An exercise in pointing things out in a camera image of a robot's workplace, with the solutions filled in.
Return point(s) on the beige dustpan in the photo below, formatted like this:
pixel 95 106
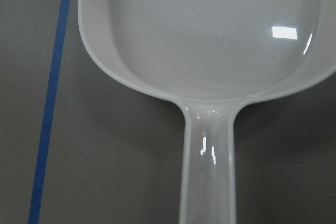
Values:
pixel 211 58

